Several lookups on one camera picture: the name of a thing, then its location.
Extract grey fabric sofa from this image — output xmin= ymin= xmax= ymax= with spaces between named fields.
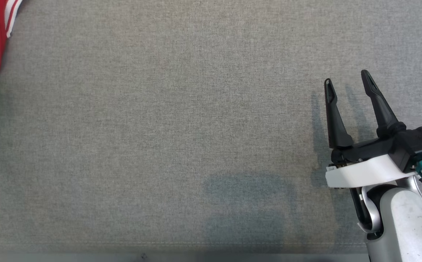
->
xmin=0 ymin=0 xmax=422 ymax=255

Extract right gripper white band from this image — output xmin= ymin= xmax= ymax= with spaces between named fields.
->
xmin=324 ymin=70 xmax=419 ymax=188

